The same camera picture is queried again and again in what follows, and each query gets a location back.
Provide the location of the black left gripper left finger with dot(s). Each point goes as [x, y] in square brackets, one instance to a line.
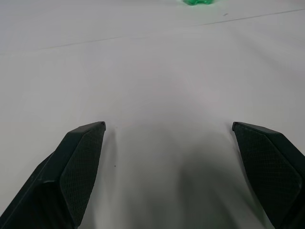
[71, 171]

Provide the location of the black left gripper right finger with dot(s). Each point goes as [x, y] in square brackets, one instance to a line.
[269, 167]

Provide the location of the green object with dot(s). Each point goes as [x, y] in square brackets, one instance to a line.
[196, 2]

